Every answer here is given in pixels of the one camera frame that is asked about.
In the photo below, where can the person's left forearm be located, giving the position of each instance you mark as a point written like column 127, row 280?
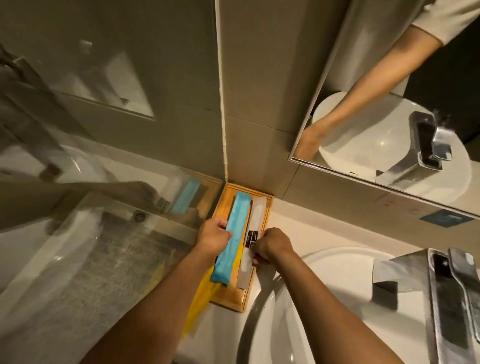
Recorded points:
column 157, row 311

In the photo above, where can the translucent white comb packet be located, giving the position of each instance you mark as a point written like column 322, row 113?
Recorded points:
column 257, row 215

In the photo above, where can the person's right forearm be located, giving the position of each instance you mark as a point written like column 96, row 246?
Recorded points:
column 326, row 318

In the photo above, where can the white and red wall sticker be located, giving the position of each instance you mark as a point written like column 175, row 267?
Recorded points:
column 393, row 205

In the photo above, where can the blue wall sticker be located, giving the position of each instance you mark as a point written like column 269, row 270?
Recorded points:
column 446, row 218

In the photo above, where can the wall mirror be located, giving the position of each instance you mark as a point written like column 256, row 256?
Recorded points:
column 375, row 112

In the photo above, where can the round floor drain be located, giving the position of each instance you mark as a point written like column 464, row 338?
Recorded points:
column 139, row 216

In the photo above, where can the person's left hand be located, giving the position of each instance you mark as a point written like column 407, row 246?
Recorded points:
column 213, row 236

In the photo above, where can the glass shower partition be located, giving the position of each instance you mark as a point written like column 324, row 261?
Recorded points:
column 93, row 168

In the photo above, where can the blue toothbrush packet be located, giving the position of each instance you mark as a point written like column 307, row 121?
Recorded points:
column 236, row 217

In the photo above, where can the chrome faucet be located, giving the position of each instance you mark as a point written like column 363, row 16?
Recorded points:
column 446, row 300

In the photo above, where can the person's right hand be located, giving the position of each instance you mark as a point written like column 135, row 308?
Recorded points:
column 273, row 245

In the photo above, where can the wooden tray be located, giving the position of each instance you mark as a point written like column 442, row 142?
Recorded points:
column 229, row 197

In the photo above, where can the white sink basin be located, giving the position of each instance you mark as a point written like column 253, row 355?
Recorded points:
column 337, row 300

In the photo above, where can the yellow toothbrush packet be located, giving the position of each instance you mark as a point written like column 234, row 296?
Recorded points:
column 198, row 300

